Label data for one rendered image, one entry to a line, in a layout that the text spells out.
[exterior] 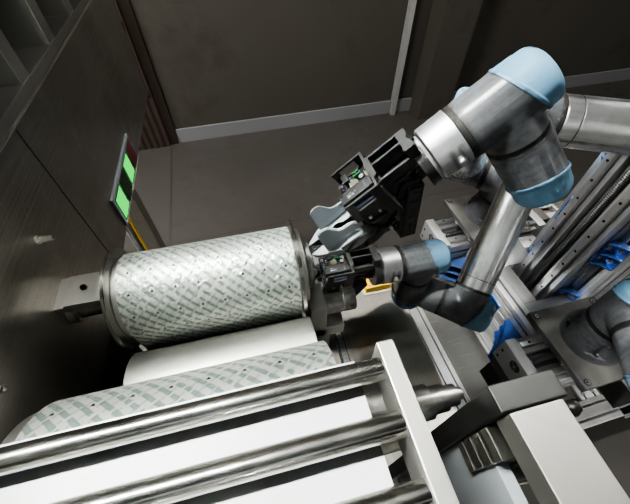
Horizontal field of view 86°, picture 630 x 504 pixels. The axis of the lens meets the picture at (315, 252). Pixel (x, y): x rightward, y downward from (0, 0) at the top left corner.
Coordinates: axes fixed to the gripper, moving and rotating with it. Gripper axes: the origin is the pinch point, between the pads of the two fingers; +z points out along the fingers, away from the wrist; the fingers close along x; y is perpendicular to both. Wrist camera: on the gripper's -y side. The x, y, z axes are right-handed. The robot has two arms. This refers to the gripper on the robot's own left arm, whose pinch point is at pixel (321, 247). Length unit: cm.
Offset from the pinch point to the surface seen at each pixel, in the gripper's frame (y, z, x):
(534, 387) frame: 8.7, -16.6, 29.1
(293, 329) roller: 1.5, 7.5, 10.9
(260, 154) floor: -99, 79, -213
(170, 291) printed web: 16.3, 14.6, 5.3
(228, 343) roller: 7.4, 14.6, 10.9
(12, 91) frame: 38.9, 17.2, -21.3
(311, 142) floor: -129, 44, -221
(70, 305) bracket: 23.9, 25.1, 3.8
